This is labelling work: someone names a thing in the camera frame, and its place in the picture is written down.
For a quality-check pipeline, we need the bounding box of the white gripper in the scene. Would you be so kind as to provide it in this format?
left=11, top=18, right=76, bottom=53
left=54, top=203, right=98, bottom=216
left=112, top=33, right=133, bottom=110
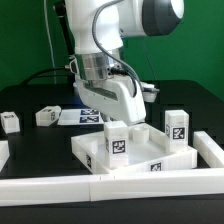
left=76, top=75, right=146, bottom=125

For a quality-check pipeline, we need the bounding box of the white square tabletop tray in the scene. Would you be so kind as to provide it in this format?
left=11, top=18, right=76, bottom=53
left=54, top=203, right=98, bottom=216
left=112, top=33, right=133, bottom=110
left=71, top=123, right=197, bottom=174

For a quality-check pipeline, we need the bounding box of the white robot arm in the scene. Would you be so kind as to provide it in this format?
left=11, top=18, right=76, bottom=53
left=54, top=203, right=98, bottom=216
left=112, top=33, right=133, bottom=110
left=55, top=0, right=184, bottom=125

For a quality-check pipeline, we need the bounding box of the white sheet with AprilTags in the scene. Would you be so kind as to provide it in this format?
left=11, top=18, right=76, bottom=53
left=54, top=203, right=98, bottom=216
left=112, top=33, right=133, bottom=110
left=58, top=108, right=103, bottom=126

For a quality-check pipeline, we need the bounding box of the white block at left edge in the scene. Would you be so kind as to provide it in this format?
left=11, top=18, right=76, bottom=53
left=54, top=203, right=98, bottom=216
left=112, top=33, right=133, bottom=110
left=0, top=141, right=10, bottom=171

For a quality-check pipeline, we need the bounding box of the white U-shaped obstacle fence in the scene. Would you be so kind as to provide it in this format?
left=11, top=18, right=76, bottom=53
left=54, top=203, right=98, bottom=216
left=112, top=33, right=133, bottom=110
left=0, top=130, right=224, bottom=208

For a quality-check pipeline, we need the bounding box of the black cable bundle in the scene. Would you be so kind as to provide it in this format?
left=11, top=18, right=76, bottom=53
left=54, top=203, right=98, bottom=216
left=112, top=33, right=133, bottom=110
left=19, top=0, right=80, bottom=86

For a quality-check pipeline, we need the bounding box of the white thin hanging cable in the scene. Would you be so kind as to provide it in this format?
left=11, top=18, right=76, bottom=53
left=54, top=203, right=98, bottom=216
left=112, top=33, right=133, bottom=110
left=43, top=0, right=58, bottom=85

